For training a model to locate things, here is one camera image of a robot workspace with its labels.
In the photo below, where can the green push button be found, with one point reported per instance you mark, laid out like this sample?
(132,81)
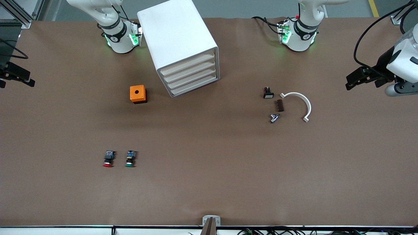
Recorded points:
(130,158)

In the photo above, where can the black white square button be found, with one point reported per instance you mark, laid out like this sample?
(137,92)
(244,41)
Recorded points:
(268,94)

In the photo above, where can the silver metal connector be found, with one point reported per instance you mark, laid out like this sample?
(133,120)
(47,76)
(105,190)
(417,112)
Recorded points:
(274,117)

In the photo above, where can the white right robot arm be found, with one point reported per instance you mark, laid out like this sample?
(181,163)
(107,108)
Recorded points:
(119,39)

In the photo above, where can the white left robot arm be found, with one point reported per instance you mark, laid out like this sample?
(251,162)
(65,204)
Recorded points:
(305,36)

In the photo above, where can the white plastic drawer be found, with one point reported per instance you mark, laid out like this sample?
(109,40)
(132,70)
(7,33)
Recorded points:
(191,85)
(190,77)

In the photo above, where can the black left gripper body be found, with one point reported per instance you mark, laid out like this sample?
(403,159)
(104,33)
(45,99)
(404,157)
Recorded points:
(382,64)

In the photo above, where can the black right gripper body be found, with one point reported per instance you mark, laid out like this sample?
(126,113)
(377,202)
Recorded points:
(7,70)

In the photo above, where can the brown camera pole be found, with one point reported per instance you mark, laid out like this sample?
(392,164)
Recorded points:
(209,229)

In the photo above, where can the red push button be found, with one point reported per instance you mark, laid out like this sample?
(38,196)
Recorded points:
(108,158)

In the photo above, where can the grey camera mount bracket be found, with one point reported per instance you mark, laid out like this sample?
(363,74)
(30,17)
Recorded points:
(205,218)

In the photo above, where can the orange button enclosure box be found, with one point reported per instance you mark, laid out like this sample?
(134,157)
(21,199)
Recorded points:
(137,94)

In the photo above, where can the brown terminal block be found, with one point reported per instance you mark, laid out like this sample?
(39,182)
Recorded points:
(279,105)

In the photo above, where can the white drawer cabinet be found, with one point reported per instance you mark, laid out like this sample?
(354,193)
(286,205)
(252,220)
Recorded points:
(173,29)

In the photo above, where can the white curved plastic bracket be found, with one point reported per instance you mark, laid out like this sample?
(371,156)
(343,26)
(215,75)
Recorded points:
(308,104)

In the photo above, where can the aluminium frame profile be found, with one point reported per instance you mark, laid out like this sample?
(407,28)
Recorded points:
(26,24)
(396,20)

